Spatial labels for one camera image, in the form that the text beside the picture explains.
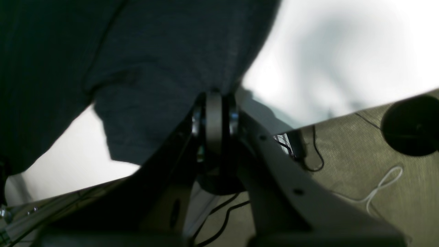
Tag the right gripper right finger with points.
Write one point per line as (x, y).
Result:
(289, 208)

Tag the black round base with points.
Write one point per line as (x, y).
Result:
(411, 126)

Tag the black T-shirt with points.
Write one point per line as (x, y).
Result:
(141, 63)

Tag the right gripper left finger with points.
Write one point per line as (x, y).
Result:
(149, 208)

